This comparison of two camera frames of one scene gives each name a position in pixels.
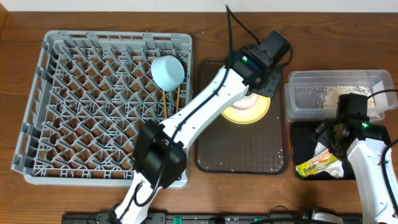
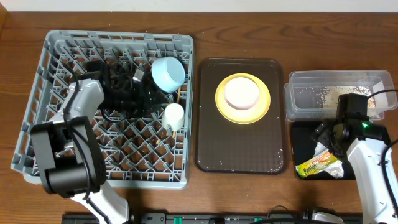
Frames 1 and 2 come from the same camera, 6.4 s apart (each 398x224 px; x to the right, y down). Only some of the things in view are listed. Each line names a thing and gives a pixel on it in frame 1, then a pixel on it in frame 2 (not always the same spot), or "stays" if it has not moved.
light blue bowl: [167, 72] stays
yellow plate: [241, 116] stays
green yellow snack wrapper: [314, 164] stays
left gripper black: [268, 87] to [144, 90]
